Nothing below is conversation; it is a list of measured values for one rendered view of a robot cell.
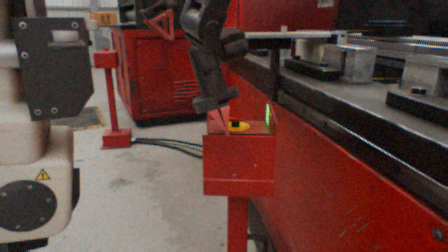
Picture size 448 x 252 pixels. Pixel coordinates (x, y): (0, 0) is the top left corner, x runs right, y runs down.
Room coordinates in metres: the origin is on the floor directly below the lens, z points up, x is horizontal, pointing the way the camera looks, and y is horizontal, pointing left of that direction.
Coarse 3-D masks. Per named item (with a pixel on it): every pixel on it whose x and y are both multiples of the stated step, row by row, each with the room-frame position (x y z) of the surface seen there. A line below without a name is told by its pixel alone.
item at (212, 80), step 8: (200, 72) 0.65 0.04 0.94; (216, 72) 0.65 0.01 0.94; (200, 80) 0.65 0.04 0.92; (208, 80) 0.64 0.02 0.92; (216, 80) 0.64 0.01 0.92; (224, 80) 0.67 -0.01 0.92; (200, 88) 0.65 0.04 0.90; (208, 88) 0.64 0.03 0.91; (216, 88) 0.64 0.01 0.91; (224, 88) 0.65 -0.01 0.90; (232, 88) 0.67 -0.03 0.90; (200, 96) 0.69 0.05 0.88; (208, 96) 0.64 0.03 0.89; (216, 96) 0.63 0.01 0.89; (224, 96) 0.64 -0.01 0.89; (232, 96) 0.64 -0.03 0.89; (192, 104) 0.64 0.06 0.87
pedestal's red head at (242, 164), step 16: (272, 112) 0.69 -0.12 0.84; (208, 128) 0.75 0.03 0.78; (256, 128) 0.75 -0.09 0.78; (208, 144) 0.62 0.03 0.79; (224, 144) 0.62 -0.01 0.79; (240, 144) 0.62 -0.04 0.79; (256, 144) 0.61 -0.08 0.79; (272, 144) 0.61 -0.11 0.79; (208, 160) 0.62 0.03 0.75; (224, 160) 0.62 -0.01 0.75; (240, 160) 0.62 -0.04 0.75; (256, 160) 0.61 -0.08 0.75; (272, 160) 0.61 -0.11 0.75; (208, 176) 0.62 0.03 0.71; (224, 176) 0.62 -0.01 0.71; (240, 176) 0.62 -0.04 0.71; (256, 176) 0.61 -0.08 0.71; (272, 176) 0.61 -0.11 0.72; (208, 192) 0.62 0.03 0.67; (224, 192) 0.62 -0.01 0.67; (240, 192) 0.61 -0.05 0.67; (256, 192) 0.61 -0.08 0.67; (272, 192) 0.61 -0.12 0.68
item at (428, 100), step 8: (392, 96) 0.61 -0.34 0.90; (400, 96) 0.59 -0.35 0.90; (408, 96) 0.57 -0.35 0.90; (416, 96) 0.57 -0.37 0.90; (432, 96) 0.57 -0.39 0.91; (392, 104) 0.61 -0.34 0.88; (400, 104) 0.59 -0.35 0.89; (408, 104) 0.57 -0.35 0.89; (416, 104) 0.55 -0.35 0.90; (424, 104) 0.53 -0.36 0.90; (432, 104) 0.52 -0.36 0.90; (440, 104) 0.51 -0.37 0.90; (416, 112) 0.54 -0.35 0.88; (424, 112) 0.53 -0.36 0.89; (432, 112) 0.51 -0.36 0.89; (440, 112) 0.50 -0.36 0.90; (432, 120) 0.51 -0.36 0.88; (440, 120) 0.49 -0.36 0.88
